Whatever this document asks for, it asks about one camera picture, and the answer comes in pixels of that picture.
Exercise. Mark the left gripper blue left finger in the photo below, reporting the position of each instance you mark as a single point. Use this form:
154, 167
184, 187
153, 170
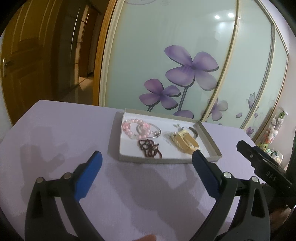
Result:
43, 219

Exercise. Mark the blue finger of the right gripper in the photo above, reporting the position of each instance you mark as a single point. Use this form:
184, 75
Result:
247, 149

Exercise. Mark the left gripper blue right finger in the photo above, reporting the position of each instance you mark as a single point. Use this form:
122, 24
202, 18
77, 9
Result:
251, 220

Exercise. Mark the grey cardboard jewelry tray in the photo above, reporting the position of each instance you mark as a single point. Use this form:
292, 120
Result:
129, 149

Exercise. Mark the person's right hand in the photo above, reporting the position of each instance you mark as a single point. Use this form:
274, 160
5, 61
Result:
279, 217

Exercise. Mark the person's left hand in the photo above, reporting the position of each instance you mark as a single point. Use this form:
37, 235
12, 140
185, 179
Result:
147, 238

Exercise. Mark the purple tablecloth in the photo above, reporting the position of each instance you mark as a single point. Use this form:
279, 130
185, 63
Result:
126, 201

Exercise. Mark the flower-print sliding wardrobe door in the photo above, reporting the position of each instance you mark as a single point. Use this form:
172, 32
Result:
222, 62

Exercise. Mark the thin silver bangle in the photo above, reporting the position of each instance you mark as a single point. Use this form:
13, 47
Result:
144, 129

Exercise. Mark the brown wooden door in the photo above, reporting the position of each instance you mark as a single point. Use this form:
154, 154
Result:
28, 40

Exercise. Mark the metal door handle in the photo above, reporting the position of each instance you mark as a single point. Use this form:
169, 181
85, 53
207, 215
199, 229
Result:
6, 64

